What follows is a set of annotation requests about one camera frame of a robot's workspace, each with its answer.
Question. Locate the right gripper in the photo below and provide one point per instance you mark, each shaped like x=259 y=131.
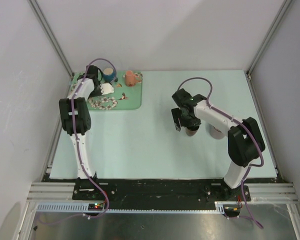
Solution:
x=195 y=122

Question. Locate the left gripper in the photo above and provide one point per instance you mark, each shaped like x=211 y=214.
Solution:
x=99 y=93

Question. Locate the blue ribbed mug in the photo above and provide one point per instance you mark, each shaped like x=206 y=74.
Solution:
x=109 y=75

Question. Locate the dark brown mug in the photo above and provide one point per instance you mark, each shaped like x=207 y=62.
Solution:
x=191 y=131

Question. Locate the pink floral mug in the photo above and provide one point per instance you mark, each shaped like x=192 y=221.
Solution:
x=131 y=78

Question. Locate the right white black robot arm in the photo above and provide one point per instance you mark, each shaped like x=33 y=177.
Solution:
x=244 y=139

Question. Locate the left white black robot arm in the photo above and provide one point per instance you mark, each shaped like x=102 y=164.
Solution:
x=76 y=120

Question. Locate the green floral tray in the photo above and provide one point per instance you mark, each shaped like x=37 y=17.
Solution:
x=123 y=98

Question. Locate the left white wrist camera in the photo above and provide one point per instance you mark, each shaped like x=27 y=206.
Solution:
x=105 y=89

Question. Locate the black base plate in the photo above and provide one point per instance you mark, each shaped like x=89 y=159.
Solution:
x=117 y=189

